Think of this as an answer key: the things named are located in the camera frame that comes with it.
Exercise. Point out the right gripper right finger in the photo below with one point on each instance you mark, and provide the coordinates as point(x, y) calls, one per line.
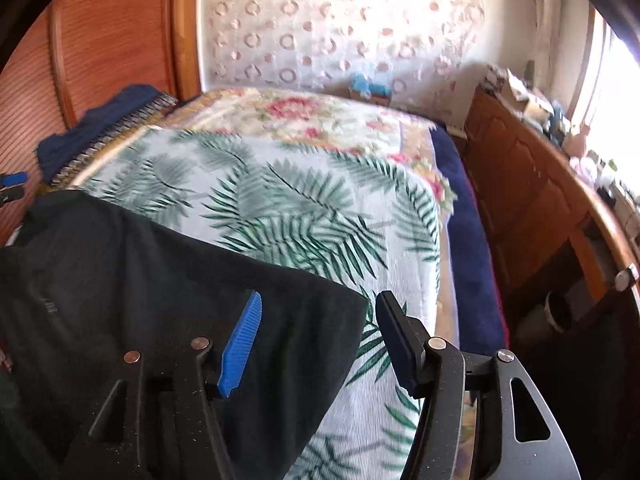
point(405, 340)

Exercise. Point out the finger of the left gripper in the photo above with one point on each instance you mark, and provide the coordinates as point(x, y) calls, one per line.
point(11, 180)
point(9, 195)

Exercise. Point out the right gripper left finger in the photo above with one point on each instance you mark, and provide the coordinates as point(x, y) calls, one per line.
point(237, 350)

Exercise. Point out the black garment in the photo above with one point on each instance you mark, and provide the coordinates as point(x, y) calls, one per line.
point(87, 281)

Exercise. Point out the folded navy cloth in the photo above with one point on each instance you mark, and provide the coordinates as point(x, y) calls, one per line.
point(59, 154)

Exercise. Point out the navy blue blanket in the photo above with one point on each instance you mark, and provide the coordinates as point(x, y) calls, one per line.
point(482, 328)

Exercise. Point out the palm leaf sheet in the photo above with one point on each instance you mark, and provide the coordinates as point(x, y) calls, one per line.
point(368, 222)

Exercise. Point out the wooden wardrobe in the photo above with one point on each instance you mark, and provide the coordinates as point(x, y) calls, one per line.
point(76, 56)

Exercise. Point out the floral quilt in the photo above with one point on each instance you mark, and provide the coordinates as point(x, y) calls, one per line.
point(316, 119)

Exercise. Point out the blue tissue box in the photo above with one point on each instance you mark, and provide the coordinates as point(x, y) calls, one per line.
point(362, 89)

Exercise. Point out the pink vase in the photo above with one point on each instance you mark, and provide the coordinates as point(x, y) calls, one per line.
point(575, 142)

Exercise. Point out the cardboard box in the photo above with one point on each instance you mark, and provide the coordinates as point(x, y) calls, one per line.
point(514, 93)

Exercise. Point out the window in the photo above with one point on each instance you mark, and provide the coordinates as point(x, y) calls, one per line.
point(608, 103)

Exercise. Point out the patterned wall curtain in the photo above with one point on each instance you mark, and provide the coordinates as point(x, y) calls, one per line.
point(417, 48)

